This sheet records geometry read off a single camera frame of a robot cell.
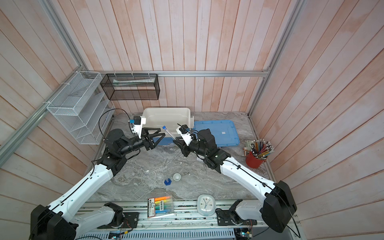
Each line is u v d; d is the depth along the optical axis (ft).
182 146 2.09
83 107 2.41
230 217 2.16
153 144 2.01
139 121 1.95
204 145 1.81
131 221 2.40
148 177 2.89
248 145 3.21
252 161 2.76
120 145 1.84
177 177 2.86
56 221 1.22
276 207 1.30
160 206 2.50
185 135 2.01
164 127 2.30
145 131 2.09
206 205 2.50
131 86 3.43
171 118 3.46
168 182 2.82
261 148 2.87
